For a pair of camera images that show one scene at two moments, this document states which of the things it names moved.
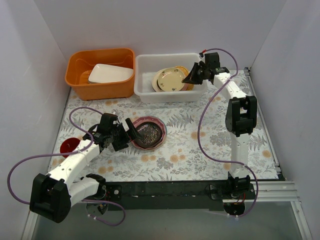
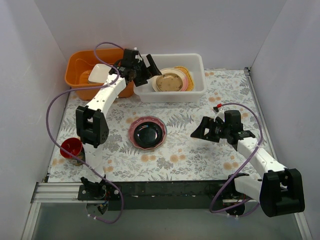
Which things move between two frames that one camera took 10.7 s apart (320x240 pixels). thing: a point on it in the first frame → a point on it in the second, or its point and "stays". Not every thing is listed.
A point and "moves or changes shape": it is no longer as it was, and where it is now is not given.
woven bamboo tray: [186, 72] stays
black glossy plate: [148, 134] stays
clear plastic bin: [147, 65] stays
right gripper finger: [204, 76] → [212, 138]
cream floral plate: [170, 79] moves or changes shape
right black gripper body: [200, 73] → [211, 129]
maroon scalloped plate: [143, 119] stays
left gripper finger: [131, 132] → [153, 67]
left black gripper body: [124, 138] → [141, 70]
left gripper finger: [121, 140] → [141, 78]
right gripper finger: [196, 75] → [206, 122]
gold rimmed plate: [150, 131] → [169, 82]
